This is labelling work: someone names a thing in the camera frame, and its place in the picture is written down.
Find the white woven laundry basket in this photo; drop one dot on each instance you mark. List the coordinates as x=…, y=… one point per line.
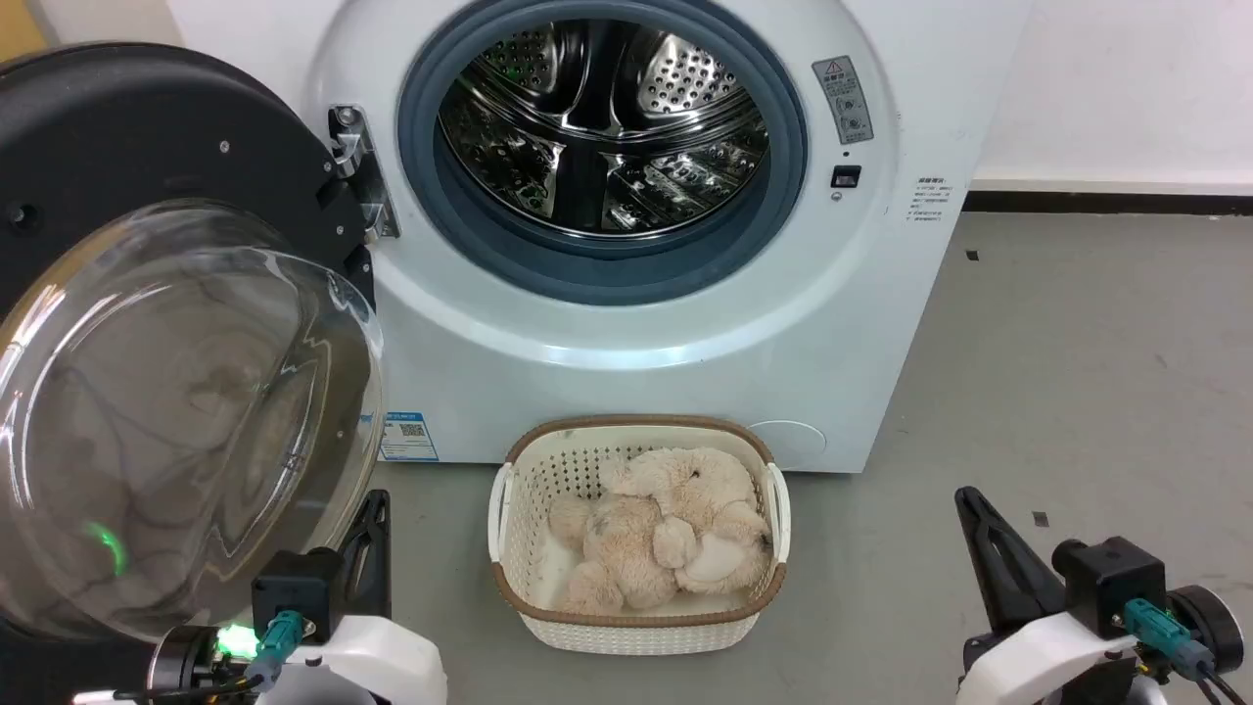
x=641, y=627

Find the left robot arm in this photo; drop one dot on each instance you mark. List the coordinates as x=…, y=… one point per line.
x=186, y=666

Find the black door latch socket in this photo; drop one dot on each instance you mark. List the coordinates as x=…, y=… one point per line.
x=846, y=176

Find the blue energy label sticker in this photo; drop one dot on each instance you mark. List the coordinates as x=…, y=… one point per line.
x=407, y=437

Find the washer door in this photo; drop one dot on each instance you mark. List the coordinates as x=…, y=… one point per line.
x=147, y=323

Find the grey warning sticker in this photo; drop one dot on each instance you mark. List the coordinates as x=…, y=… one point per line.
x=843, y=99

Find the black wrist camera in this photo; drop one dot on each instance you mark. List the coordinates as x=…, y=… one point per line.
x=299, y=587
x=1111, y=583

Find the beige plush toy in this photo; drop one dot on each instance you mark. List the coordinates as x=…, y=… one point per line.
x=666, y=529

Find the white front-load washing machine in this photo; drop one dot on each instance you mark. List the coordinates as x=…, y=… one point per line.
x=636, y=362

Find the yellow wooden panel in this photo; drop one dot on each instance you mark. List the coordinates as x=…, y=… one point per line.
x=20, y=27

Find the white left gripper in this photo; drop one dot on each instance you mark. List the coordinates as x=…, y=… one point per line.
x=387, y=661

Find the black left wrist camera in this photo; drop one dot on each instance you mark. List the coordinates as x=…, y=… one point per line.
x=299, y=587

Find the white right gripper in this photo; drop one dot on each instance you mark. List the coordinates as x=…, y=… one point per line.
x=1047, y=661

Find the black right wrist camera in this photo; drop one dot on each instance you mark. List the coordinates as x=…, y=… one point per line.
x=1111, y=583

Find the stainless steel washer drum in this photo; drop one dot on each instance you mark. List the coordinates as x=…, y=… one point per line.
x=602, y=122

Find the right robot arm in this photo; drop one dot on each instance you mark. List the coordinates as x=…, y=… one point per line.
x=1214, y=627

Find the black baseboard strip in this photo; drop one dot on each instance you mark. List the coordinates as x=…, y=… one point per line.
x=1106, y=203

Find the metal door hinge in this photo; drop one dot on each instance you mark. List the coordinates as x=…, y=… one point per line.
x=360, y=162

